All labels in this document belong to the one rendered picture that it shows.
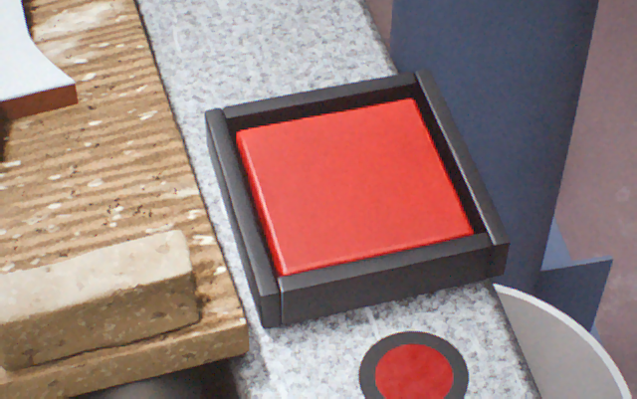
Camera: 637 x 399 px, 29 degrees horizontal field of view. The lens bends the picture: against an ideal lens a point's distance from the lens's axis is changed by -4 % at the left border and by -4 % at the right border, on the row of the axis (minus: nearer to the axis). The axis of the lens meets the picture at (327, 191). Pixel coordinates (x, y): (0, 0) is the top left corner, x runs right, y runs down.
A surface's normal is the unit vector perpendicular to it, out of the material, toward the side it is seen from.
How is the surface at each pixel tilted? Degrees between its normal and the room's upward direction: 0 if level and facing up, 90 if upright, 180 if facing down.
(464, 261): 90
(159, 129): 0
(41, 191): 0
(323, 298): 90
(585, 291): 90
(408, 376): 0
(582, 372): 87
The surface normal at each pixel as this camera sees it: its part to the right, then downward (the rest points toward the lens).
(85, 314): 0.37, 0.73
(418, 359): 0.01, -0.65
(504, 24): -0.04, 0.76
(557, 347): -0.71, 0.49
